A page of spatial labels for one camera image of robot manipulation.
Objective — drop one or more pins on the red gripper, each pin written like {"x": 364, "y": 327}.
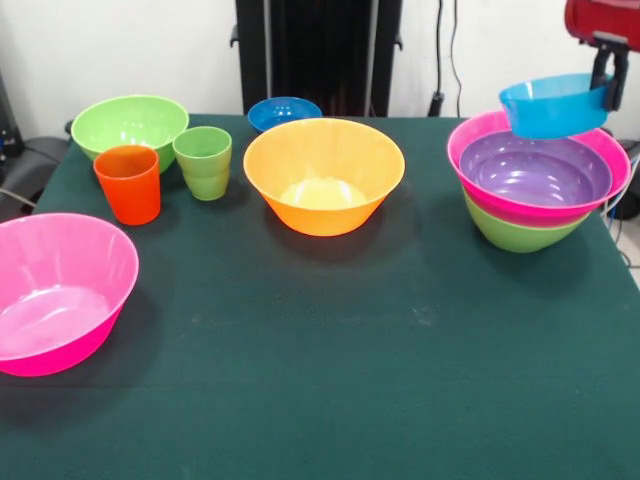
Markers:
{"x": 610, "y": 17}

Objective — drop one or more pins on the translucent blue bowl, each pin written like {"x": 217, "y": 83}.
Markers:
{"x": 550, "y": 115}

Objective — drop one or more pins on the purple plastic bowl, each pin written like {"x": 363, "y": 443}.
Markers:
{"x": 535, "y": 172}

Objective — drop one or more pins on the pink plastic bowl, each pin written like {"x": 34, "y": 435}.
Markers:
{"x": 60, "y": 280}
{"x": 480, "y": 130}

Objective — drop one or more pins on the green plastic bowl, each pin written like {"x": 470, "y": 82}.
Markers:
{"x": 130, "y": 125}
{"x": 520, "y": 240}

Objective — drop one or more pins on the orange plastic bowl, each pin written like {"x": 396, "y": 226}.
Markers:
{"x": 325, "y": 160}

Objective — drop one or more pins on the dark blue bowl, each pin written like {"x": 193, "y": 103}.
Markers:
{"x": 280, "y": 112}

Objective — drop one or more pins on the green plastic cup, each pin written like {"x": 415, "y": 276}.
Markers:
{"x": 205, "y": 175}

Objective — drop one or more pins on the dark green tablecloth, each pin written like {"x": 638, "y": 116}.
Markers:
{"x": 320, "y": 400}

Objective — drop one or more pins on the orange-red plastic cup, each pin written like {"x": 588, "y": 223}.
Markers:
{"x": 132, "y": 195}

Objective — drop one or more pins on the black equipment box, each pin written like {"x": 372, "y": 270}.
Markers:
{"x": 7, "y": 120}

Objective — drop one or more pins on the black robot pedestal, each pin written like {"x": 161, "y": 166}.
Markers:
{"x": 310, "y": 50}

